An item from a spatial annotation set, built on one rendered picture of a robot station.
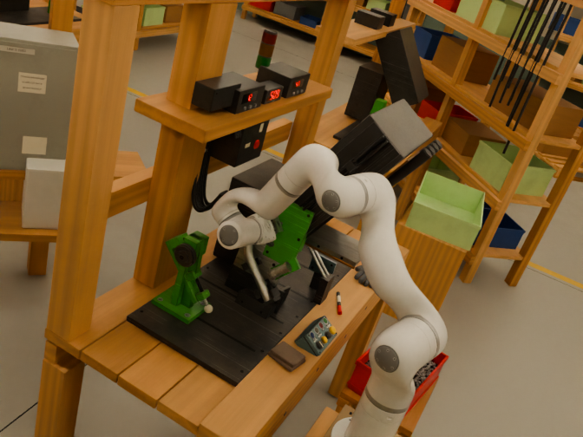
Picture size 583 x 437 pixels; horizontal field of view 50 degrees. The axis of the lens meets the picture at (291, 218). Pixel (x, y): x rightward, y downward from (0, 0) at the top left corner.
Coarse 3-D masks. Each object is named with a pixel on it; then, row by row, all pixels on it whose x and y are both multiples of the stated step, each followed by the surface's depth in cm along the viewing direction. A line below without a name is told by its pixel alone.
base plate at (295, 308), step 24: (216, 264) 233; (216, 288) 220; (144, 312) 198; (216, 312) 208; (240, 312) 212; (288, 312) 219; (168, 336) 192; (192, 336) 194; (216, 336) 198; (240, 336) 201; (264, 336) 204; (192, 360) 188; (216, 360) 188; (240, 360) 191
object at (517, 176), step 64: (448, 0) 525; (576, 0) 383; (448, 64) 524; (512, 64) 505; (576, 64) 392; (448, 128) 516; (512, 128) 431; (576, 128) 436; (512, 192) 433; (512, 256) 467
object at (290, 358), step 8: (280, 344) 198; (288, 344) 199; (272, 352) 195; (280, 352) 195; (288, 352) 196; (296, 352) 197; (280, 360) 194; (288, 360) 193; (296, 360) 194; (304, 360) 197; (288, 368) 192; (296, 368) 194
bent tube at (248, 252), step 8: (272, 224) 208; (280, 224) 210; (248, 248) 212; (248, 256) 212; (248, 264) 213; (256, 264) 213; (256, 272) 212; (256, 280) 212; (264, 280) 213; (264, 288) 211; (264, 296) 211
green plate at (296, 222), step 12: (288, 216) 211; (300, 216) 209; (312, 216) 208; (288, 228) 211; (300, 228) 210; (276, 240) 213; (288, 240) 211; (300, 240) 210; (264, 252) 215; (276, 252) 213; (288, 252) 212
